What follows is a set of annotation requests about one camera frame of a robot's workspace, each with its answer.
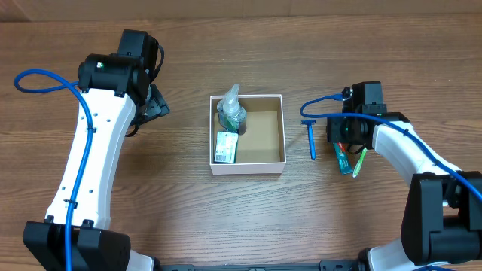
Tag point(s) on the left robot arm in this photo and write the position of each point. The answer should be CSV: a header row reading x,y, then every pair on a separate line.
x,y
116,95

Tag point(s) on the clear soap pump bottle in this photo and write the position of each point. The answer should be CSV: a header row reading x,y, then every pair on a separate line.
x,y
231,115

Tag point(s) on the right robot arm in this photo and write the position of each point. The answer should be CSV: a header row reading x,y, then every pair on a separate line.
x,y
442,216

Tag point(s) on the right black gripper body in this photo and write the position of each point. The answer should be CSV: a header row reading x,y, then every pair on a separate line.
x,y
340,132

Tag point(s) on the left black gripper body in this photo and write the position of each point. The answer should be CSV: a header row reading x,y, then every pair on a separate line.
x,y
157,106

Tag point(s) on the white cardboard box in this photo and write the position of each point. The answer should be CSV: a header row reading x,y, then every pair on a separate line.
x,y
262,148

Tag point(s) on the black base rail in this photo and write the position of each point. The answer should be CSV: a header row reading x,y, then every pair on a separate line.
x,y
323,265

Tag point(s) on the blue disposable razor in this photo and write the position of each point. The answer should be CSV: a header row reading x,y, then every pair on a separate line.
x,y
309,125

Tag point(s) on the green white soap packet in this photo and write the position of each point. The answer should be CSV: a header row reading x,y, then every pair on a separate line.
x,y
226,146

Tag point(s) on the green clear toothbrush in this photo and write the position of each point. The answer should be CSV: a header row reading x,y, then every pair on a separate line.
x,y
359,164

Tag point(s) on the green red toothpaste tube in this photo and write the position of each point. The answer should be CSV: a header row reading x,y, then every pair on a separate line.
x,y
342,158

